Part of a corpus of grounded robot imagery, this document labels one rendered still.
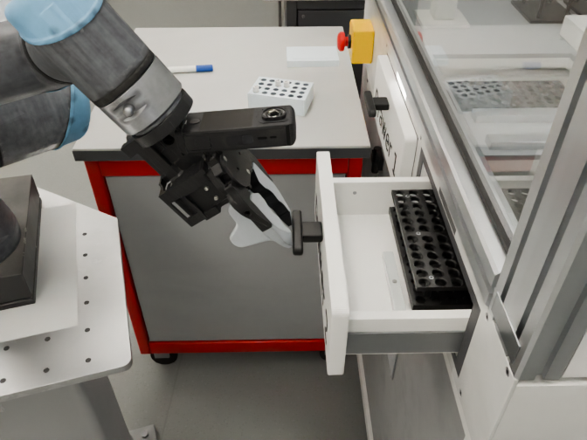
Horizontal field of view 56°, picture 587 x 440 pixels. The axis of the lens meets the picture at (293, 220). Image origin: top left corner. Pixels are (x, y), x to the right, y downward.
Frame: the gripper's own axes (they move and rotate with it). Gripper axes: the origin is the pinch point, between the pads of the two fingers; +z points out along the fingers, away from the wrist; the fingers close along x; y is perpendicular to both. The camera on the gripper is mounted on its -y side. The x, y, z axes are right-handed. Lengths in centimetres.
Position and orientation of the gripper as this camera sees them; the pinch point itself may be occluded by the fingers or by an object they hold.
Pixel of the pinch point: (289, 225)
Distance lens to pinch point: 65.3
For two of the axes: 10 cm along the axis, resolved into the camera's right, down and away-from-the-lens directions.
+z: 5.7, 6.2, 5.4
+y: -8.2, 4.5, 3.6
